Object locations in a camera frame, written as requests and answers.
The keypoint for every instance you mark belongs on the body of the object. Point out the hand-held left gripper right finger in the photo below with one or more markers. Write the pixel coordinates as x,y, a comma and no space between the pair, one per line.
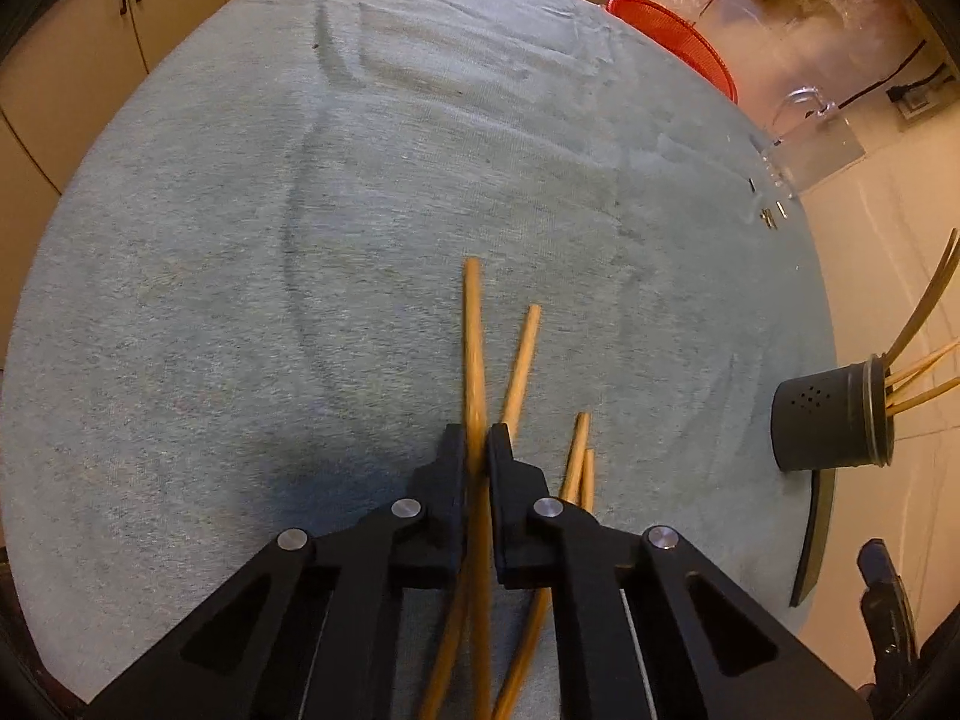
514,510

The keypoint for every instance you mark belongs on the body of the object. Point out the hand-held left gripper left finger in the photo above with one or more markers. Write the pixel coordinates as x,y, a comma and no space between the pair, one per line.
442,510

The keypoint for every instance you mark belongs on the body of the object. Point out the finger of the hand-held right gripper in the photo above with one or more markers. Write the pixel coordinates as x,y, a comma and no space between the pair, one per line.
876,562

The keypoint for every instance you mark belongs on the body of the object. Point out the dark perforated utensil cup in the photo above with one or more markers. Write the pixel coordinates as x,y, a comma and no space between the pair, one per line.
817,420

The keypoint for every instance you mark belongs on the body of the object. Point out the tapered wooden chopstick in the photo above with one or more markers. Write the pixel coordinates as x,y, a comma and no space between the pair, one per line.
937,281
472,345
926,380
926,361
926,400
945,294

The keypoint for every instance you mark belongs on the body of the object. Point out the blue table cloth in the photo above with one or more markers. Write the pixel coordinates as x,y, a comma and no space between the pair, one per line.
300,277

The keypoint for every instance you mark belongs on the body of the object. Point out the small metal parts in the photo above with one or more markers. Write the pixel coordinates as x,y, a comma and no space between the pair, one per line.
767,217

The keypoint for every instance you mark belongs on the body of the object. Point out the clear plastic pitcher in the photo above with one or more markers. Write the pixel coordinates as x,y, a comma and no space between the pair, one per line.
814,142

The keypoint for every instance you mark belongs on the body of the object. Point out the red plastic basket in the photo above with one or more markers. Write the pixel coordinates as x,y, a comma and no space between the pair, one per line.
675,34

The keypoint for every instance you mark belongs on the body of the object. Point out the crumpled clear plastic bag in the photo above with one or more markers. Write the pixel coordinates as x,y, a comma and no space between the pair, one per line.
679,0

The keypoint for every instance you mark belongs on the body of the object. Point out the wall power socket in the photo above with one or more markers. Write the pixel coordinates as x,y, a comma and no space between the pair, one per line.
919,94

